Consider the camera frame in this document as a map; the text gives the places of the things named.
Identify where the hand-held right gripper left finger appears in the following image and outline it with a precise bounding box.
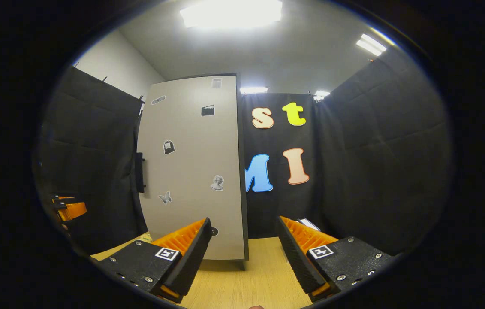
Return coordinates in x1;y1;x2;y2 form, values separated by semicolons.
96;217;213;303

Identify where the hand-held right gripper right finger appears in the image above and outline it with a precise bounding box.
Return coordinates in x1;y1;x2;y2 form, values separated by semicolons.
277;215;397;302

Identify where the white cabinet door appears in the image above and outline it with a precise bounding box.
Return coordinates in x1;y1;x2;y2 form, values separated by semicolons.
136;76;245;261

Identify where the grey cabinet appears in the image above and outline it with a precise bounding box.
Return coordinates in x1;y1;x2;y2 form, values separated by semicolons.
136;72;250;270

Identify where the black door handle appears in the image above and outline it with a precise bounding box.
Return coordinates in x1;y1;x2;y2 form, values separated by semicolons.
135;152;146;194

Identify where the black backdrop cloth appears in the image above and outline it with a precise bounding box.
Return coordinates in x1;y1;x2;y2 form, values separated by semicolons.
36;58;453;256

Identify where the large ceiling light panel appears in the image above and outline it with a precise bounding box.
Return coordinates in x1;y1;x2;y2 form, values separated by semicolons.
180;0;283;30

